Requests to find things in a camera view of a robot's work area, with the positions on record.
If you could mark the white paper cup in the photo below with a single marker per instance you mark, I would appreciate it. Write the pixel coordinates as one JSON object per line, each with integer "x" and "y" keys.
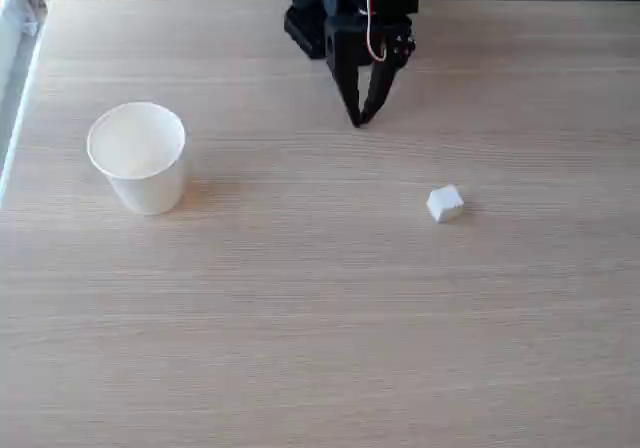
{"x": 142, "y": 168}

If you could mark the clear plastic bag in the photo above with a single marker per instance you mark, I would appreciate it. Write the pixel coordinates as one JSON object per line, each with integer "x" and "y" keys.
{"x": 17, "y": 3}

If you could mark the white cube block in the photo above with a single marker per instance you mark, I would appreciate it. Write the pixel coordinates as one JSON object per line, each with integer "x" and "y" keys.
{"x": 445, "y": 204}

